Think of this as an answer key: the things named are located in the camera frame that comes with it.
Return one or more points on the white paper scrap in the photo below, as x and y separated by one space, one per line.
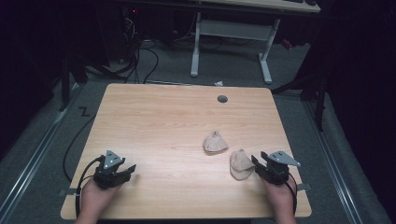
219 83

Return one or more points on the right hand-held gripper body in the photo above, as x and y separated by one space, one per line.
277 172

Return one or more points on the white desk with metal legs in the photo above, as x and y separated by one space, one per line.
233 29

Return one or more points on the silver floor rail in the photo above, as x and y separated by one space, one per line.
34 158
333 165

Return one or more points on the beige sock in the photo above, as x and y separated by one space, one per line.
214 143
239 166

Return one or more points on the grey table bracket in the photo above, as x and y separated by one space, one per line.
304 187
69 192

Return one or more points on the small red object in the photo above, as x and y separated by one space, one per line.
286 44

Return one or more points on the dark metal stand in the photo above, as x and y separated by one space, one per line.
320 102
64 84

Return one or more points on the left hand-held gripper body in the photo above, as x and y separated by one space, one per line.
109 174

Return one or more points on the person's right hand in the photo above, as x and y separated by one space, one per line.
280 196

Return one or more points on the person's left hand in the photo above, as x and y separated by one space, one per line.
95 199

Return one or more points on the dark computer tower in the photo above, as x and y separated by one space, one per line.
124 18

